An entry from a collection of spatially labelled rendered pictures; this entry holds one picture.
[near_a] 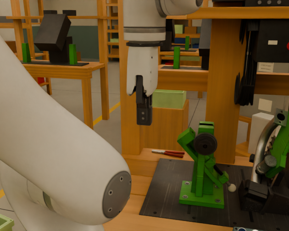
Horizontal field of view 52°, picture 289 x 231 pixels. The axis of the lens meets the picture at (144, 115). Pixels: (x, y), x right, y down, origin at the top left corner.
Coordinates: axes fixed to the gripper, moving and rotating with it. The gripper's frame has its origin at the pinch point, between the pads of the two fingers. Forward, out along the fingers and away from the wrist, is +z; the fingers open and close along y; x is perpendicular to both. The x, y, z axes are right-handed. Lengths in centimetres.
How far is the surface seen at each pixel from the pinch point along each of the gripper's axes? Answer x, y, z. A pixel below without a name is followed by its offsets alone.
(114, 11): -339, -1051, -50
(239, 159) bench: 30, -71, 42
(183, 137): 6.3, -31.3, 17.1
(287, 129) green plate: 38, -33, 12
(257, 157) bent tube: 32, -39, 25
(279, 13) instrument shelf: 35, -54, -22
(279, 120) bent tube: 36, -36, 11
